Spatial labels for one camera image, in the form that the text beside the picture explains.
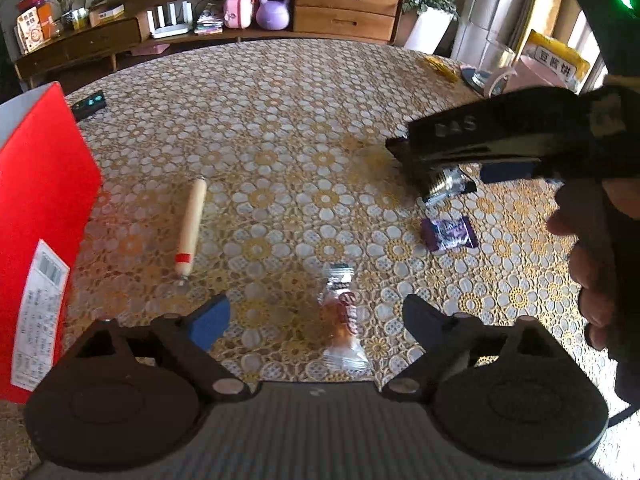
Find pink toy case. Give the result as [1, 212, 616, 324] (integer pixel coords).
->
[223, 0, 257, 30]

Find pink mug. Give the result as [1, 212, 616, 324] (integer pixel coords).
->
[487, 55, 582, 100]

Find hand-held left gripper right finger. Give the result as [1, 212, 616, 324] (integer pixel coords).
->
[381, 294, 563, 403]

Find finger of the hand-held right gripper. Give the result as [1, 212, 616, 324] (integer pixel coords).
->
[386, 87, 593, 186]
[479, 156, 568, 185]

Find purple kettlebell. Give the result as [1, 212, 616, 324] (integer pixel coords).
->
[256, 0, 292, 30]

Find dark round coaster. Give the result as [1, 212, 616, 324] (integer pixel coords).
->
[459, 66, 493, 97]

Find purple candy wrapper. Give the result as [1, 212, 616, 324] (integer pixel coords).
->
[419, 215, 480, 254]

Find white planter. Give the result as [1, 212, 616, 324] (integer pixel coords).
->
[403, 6, 456, 56]

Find small cardboard box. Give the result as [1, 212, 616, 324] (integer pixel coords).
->
[88, 4, 125, 28]

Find person's right hand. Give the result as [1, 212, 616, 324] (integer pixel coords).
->
[546, 179, 616, 352]

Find stack of magazines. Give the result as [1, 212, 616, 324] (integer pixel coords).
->
[193, 7, 225, 36]

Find wooden sideboard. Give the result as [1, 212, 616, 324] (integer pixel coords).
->
[14, 0, 407, 90]

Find clear amber snack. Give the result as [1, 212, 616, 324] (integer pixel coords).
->
[318, 263, 369, 372]

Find white router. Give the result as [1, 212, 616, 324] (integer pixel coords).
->
[148, 1, 195, 40]

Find orange white snack boxes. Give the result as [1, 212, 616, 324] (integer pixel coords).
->
[16, 0, 55, 55]

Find small yellow wrapper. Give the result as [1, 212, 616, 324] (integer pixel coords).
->
[424, 56, 460, 84]

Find clear drinking glass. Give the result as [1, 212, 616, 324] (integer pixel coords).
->
[470, 39, 517, 96]

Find red cardboard box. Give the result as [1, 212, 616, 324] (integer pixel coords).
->
[0, 81, 104, 405]

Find black remote control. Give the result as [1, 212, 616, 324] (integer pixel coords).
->
[70, 90, 107, 122]

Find yellow food bag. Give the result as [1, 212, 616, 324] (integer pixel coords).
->
[524, 29, 592, 95]

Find white standing air conditioner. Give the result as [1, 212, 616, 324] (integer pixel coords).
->
[450, 0, 543, 61]

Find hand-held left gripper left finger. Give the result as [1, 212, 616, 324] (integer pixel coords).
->
[75, 294, 252, 403]

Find wooden handle tool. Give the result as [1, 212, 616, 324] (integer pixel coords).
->
[174, 176, 209, 282]

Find dark green snack packet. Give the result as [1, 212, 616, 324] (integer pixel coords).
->
[421, 164, 479, 207]

